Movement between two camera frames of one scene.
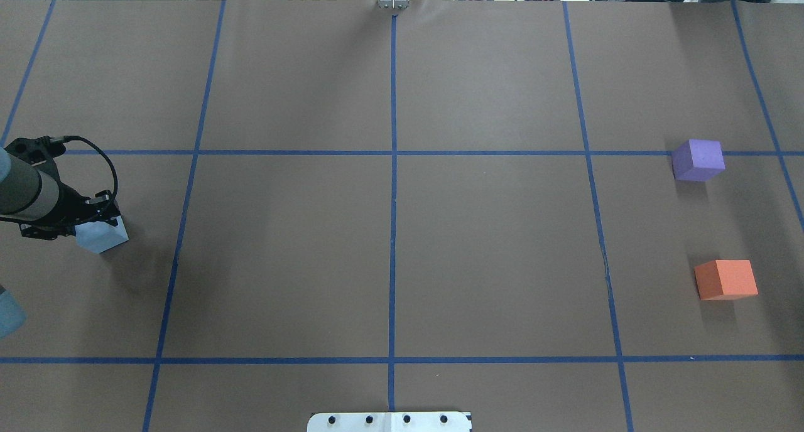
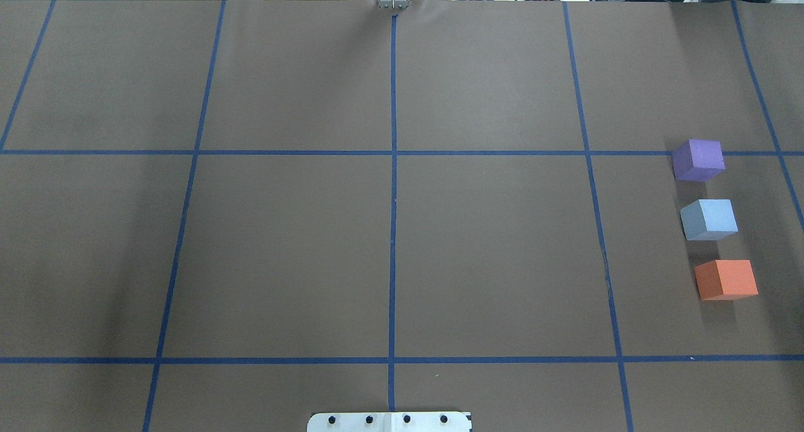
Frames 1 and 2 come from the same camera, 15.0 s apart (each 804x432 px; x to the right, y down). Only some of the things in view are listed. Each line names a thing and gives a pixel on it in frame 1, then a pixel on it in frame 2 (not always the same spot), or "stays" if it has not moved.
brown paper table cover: [467, 206] stays
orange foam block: [725, 280] stays
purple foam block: [698, 160] stays
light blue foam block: [98, 237] → [708, 220]
